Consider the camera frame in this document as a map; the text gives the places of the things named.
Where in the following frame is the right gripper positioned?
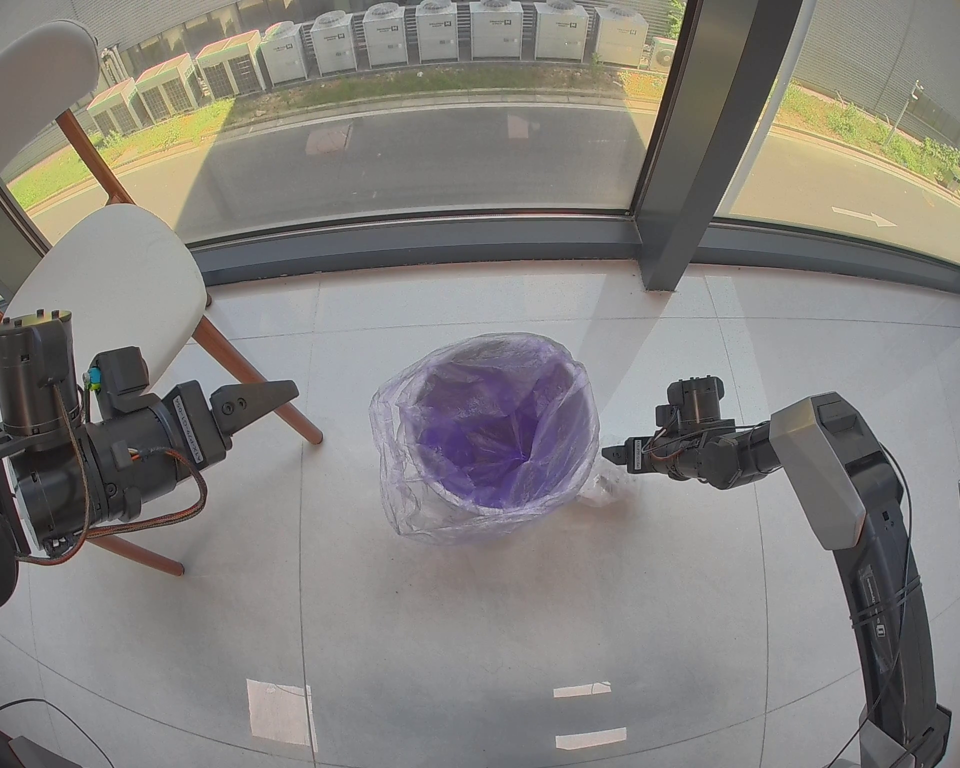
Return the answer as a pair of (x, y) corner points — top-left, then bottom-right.
(602, 433), (705, 483)

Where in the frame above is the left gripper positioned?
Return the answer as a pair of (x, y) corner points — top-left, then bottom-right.
(7, 380), (300, 558)

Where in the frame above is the purple plastic bag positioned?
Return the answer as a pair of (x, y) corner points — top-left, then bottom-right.
(369, 330), (601, 545)

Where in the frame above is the crumpled clear plastic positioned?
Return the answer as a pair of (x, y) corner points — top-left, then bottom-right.
(581, 472), (640, 513)

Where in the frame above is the white trash bin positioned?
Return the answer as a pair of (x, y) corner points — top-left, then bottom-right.
(405, 346), (597, 526)

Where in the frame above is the white cushioned wooden chair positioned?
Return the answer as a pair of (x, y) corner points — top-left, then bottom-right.
(0, 18), (325, 579)

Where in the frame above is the window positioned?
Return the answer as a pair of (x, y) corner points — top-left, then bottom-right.
(0, 0), (960, 295)

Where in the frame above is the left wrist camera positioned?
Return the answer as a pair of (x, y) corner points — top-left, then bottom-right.
(88, 346), (151, 420)

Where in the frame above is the black cable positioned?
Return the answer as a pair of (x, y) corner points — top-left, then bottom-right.
(0, 697), (115, 768)

